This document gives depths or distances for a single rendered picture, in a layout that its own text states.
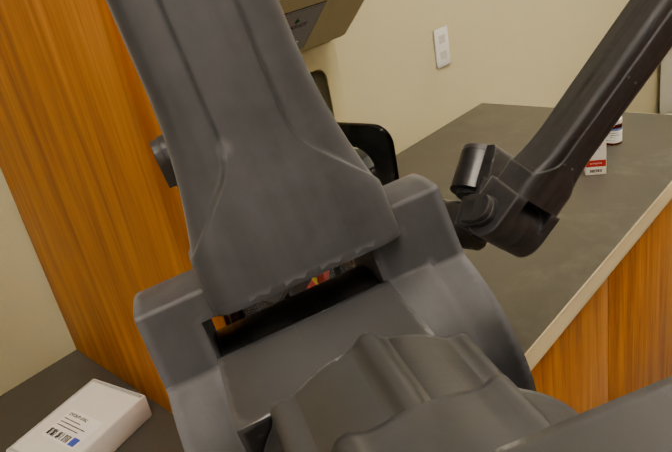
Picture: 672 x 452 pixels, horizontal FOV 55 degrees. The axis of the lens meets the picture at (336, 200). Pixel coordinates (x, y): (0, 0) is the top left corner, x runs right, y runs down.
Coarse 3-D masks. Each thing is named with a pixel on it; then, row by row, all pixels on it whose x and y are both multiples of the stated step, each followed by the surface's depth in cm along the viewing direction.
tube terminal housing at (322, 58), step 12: (312, 48) 95; (324, 48) 97; (312, 60) 95; (324, 60) 97; (336, 60) 99; (312, 72) 100; (324, 72) 98; (336, 72) 100; (324, 84) 102; (336, 84) 100; (324, 96) 102; (336, 96) 100; (336, 108) 101; (336, 120) 101
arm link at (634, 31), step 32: (640, 0) 66; (608, 32) 68; (640, 32) 64; (608, 64) 66; (640, 64) 65; (576, 96) 68; (608, 96) 66; (544, 128) 70; (576, 128) 66; (608, 128) 67; (512, 160) 71; (544, 160) 67; (576, 160) 68; (480, 192) 73; (512, 192) 68; (544, 192) 68; (512, 224) 69; (544, 224) 70
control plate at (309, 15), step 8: (304, 8) 80; (312, 8) 82; (320, 8) 83; (288, 16) 79; (296, 16) 80; (304, 16) 82; (312, 16) 83; (296, 24) 82; (304, 24) 84; (312, 24) 85; (296, 32) 84; (304, 32) 86; (304, 40) 88
